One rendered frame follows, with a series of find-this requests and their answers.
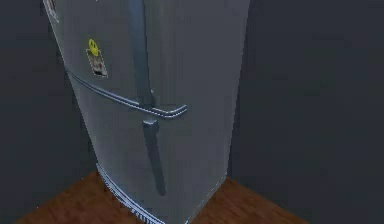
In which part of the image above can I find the grey metal fridge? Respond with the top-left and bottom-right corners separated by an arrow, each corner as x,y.
42,0 -> 252,224

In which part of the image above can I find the grey paper note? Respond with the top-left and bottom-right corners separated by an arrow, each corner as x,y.
85,48 -> 109,79

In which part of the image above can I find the yellow smiley fridge magnet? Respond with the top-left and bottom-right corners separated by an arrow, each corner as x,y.
87,38 -> 100,57

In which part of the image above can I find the short grey fridge handle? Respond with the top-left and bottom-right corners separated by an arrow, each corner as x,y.
142,119 -> 167,197

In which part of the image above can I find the long grey fridge handle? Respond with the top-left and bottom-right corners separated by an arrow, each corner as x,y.
128,0 -> 156,108

